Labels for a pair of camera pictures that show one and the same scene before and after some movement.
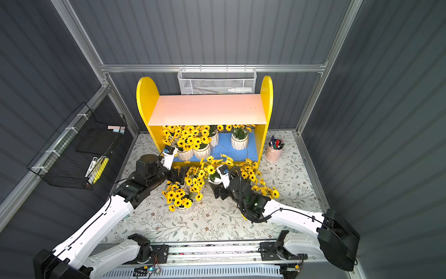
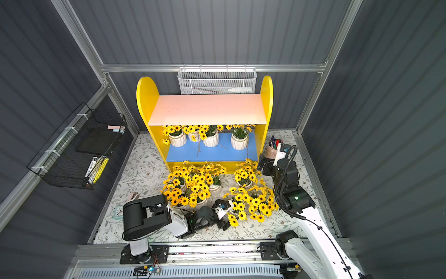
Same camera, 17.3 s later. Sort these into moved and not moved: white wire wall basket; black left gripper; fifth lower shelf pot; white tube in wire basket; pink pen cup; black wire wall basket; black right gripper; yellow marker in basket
Moved: black right gripper; black left gripper
Not moved: white wire wall basket; black wire wall basket; yellow marker in basket; fifth lower shelf pot; pink pen cup; white tube in wire basket
